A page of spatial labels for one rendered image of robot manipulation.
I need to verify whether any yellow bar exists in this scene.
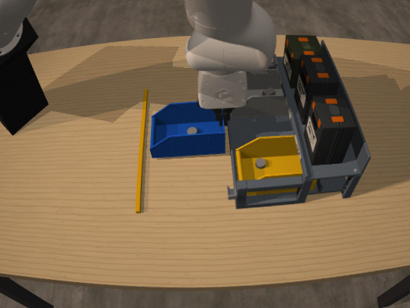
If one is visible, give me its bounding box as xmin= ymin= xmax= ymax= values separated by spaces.
xmin=136 ymin=89 xmax=149 ymax=213

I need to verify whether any yellow open bin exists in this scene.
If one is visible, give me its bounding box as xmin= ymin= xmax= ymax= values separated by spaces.
xmin=235 ymin=136 xmax=303 ymax=196

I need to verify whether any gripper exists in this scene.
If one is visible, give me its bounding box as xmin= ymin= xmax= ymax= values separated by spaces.
xmin=197 ymin=71 xmax=248 ymax=127

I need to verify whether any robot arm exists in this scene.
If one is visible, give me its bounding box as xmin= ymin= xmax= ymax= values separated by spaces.
xmin=0 ymin=0 xmax=277 ymax=76

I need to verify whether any blue bin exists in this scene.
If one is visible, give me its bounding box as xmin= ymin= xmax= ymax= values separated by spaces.
xmin=150 ymin=101 xmax=226 ymax=158

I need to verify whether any dark grey disc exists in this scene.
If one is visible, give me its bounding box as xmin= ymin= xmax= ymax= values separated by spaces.
xmin=255 ymin=158 xmax=266 ymax=169
xmin=187 ymin=127 xmax=197 ymax=134

